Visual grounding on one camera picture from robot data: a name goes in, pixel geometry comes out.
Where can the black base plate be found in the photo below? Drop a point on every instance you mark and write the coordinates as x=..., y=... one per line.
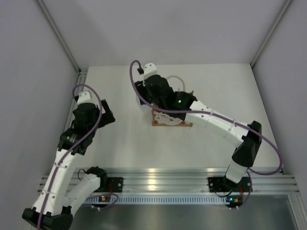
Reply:
x=114, y=185
x=216, y=184

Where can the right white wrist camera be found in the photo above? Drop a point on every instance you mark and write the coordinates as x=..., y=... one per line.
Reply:
x=149, y=70

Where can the left aluminium frame post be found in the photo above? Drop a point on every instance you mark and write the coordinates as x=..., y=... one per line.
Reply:
x=57, y=33

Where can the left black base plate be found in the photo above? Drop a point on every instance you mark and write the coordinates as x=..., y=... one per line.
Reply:
x=114, y=185

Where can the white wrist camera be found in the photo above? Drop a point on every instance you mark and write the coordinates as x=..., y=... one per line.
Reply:
x=84, y=97
x=149, y=70

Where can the aluminium mounting rail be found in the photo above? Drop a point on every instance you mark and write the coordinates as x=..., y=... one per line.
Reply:
x=194, y=181

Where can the translucent bottle with black cap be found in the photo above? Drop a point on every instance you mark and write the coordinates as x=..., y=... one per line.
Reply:
x=142, y=107

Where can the right aluminium frame post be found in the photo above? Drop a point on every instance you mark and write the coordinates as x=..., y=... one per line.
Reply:
x=271, y=31

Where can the white slotted cable duct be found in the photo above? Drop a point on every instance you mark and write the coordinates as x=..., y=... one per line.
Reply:
x=160, y=199

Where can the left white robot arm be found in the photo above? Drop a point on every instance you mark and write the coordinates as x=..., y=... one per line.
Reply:
x=55, y=207

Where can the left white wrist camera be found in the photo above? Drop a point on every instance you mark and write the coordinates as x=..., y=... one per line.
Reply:
x=84, y=97

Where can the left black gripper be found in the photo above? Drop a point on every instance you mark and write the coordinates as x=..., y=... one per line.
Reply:
x=106, y=118

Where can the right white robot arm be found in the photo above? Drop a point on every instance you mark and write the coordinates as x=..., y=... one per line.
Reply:
x=246, y=139

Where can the canvas bag with strawberry print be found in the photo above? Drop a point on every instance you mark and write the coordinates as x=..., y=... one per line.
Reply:
x=160, y=119

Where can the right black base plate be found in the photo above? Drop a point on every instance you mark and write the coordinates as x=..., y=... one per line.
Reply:
x=216, y=184

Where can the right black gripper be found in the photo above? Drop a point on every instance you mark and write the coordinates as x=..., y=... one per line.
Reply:
x=142, y=90

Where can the aluminium frame post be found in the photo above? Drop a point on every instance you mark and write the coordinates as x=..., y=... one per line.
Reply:
x=57, y=33
x=271, y=31

